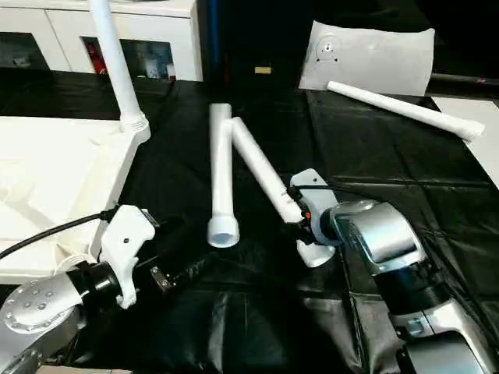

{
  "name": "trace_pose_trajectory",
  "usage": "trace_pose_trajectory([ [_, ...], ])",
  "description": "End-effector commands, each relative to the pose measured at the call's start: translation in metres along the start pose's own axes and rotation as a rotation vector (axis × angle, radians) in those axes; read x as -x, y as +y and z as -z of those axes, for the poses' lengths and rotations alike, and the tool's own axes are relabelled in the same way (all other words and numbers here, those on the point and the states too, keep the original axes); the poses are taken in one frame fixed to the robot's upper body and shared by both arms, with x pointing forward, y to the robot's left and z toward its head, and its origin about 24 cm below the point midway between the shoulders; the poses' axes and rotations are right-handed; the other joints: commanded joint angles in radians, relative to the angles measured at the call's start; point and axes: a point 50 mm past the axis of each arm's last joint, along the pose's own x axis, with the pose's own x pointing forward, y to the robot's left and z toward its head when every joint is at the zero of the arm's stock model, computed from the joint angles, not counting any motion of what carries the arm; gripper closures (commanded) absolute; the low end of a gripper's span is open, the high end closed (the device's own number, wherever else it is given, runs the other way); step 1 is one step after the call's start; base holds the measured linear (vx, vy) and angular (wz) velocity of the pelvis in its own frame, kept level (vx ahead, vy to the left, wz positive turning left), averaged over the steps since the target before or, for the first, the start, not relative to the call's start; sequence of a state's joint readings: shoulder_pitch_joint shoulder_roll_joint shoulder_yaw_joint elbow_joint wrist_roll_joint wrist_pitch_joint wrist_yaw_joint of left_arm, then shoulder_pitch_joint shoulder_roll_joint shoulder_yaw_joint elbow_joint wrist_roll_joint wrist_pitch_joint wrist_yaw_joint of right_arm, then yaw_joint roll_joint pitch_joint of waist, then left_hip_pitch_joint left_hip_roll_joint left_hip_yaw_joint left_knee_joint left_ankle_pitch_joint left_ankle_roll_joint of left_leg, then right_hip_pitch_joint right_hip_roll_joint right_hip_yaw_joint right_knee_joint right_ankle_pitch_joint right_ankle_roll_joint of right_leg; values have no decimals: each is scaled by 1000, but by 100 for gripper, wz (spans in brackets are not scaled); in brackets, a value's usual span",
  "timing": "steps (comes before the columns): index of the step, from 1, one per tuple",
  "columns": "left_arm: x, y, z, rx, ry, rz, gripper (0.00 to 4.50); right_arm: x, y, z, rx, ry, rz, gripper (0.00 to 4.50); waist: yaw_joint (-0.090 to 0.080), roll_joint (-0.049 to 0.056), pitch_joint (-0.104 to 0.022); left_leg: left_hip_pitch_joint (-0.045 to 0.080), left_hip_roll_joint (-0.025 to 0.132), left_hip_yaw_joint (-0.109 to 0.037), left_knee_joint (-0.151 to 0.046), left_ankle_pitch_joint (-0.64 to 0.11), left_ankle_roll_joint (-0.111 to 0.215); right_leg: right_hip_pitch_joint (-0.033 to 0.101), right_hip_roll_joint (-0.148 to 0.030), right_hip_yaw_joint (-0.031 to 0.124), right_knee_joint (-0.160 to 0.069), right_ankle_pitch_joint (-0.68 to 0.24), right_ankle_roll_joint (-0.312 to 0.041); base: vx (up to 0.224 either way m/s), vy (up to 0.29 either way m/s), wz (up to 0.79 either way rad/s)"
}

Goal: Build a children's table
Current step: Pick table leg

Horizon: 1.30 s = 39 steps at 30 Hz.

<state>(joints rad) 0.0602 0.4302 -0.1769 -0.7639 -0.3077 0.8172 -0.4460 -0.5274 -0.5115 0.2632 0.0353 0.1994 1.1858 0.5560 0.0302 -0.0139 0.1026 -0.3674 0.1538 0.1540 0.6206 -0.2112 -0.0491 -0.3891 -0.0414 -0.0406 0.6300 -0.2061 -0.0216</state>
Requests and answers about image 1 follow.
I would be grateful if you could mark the white plastic table leg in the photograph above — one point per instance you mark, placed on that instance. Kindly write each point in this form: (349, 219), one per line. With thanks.
(117, 70)
(261, 167)
(405, 107)
(221, 175)

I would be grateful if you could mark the white plastic table top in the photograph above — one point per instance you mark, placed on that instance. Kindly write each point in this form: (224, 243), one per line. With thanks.
(58, 175)

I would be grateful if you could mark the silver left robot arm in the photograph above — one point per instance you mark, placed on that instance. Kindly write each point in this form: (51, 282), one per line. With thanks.
(39, 311)

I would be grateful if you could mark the black quilted mat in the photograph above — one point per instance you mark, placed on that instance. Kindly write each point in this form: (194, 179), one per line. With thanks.
(253, 311)

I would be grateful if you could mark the small gold label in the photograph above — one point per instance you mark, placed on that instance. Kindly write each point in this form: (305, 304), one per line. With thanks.
(262, 69)

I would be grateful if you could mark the white flat board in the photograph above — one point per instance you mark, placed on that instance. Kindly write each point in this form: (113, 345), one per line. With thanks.
(475, 156)

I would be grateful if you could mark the pale panel with holes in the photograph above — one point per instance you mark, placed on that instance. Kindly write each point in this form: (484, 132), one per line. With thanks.
(382, 54)

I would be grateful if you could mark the black cabinet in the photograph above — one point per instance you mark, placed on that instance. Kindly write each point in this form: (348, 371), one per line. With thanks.
(253, 35)

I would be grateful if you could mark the white sideboard with glass doors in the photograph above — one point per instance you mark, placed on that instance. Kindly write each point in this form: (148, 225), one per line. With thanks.
(136, 23)

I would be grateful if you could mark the black metal bar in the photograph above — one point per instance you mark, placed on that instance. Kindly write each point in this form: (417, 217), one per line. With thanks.
(464, 79)

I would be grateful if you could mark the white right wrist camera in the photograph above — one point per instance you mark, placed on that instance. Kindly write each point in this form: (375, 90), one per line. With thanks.
(319, 195)

